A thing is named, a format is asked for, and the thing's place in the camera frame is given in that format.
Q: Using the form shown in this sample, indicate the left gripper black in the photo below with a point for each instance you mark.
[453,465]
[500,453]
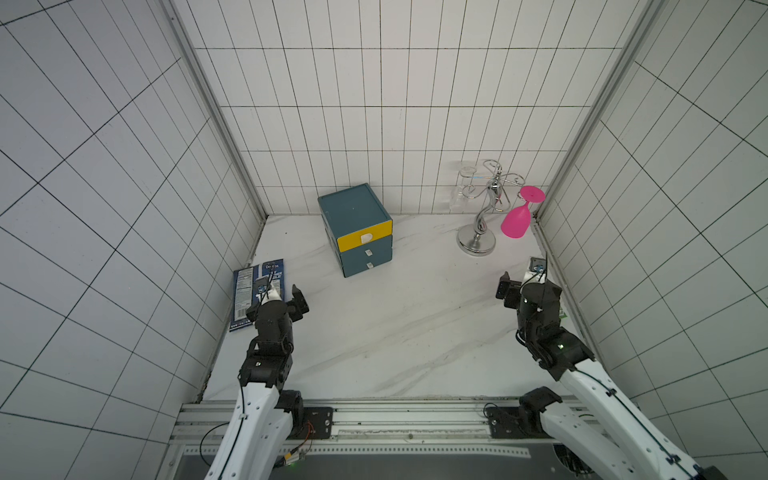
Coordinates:
[297,307]

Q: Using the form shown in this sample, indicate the magenta plastic wine glass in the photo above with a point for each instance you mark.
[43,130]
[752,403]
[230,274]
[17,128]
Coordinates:
[518,220]

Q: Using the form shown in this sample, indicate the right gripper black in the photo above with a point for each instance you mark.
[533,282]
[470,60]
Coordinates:
[522,294]

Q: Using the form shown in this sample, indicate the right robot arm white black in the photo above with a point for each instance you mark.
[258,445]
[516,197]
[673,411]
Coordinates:
[614,439]

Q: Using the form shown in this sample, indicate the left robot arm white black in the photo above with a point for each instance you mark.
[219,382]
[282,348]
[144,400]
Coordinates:
[265,414]

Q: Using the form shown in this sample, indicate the clear glass on rack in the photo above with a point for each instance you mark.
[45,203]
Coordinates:
[464,189]

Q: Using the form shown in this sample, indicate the teal drawer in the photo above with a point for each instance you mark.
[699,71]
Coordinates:
[379,244]
[358,260]

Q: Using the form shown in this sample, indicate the silver glass rack stand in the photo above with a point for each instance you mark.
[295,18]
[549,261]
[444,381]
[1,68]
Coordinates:
[490,184]

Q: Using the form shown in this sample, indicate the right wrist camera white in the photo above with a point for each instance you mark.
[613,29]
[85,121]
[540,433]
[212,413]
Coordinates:
[535,267]

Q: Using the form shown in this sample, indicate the yellow top drawer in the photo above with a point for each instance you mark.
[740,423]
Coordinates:
[364,236]

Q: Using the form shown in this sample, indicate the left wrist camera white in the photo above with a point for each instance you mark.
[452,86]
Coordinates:
[265,286]

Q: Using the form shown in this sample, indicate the teal bottom drawer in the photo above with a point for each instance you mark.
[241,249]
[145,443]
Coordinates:
[358,260]

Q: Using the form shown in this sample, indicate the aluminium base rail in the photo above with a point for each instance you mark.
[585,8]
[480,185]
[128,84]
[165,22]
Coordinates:
[410,425]

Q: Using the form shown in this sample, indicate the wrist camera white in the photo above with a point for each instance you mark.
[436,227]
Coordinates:
[535,267]
[265,286]

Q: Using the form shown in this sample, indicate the teal drawer cabinet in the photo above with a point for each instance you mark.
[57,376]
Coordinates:
[359,228]

